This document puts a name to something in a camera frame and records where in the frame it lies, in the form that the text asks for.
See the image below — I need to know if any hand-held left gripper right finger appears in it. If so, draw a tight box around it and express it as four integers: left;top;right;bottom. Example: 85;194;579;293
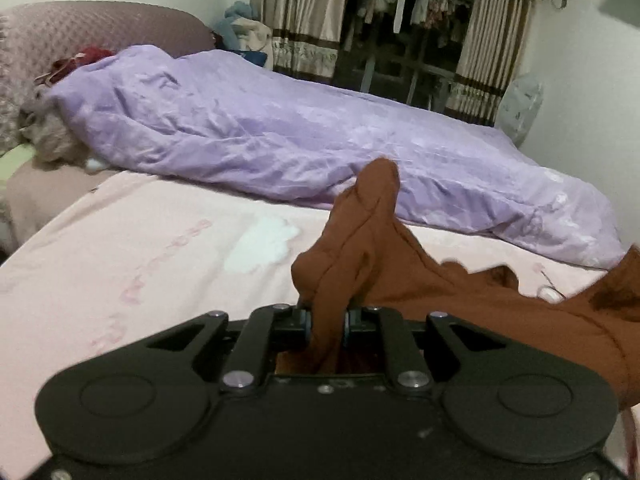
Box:
344;304;507;394

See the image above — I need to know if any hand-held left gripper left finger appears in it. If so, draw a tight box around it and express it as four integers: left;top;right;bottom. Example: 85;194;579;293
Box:
147;304;315;394

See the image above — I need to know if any brown jacket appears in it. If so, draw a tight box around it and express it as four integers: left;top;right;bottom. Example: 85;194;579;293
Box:
276;157;640;406

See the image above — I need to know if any pile of clothes in corner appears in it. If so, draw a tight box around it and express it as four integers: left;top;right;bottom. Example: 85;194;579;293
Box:
214;2;261;48

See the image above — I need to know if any row of hanging clothes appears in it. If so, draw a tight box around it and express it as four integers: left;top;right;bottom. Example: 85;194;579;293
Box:
350;0;472;36

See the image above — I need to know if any bed with pink sheet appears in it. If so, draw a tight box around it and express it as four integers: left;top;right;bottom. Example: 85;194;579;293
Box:
0;160;640;480

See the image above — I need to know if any purple quilt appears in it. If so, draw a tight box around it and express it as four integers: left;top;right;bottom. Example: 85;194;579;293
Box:
44;45;628;271

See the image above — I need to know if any dark window with grille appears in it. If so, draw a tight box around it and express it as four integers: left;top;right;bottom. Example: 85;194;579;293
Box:
332;0;483;111

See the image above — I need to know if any white plastic covered fan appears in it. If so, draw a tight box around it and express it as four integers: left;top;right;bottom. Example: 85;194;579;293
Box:
497;74;545;148

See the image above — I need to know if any beige cloth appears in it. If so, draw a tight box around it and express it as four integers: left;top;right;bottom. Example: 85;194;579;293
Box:
231;17;274;63

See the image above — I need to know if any beige striped curtain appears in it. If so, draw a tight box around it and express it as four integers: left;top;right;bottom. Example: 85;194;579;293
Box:
445;0;536;128
250;0;349;73

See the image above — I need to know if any grey cloth pile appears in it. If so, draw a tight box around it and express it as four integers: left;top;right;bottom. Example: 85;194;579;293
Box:
19;95;96;165

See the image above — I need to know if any green pillow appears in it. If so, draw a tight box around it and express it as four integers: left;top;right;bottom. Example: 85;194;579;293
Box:
0;141;38;183

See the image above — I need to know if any red cloth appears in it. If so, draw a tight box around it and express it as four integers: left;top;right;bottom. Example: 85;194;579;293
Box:
50;47;117;81

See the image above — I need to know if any pink padded headboard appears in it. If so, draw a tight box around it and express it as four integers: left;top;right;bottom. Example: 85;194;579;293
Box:
0;1;216;91

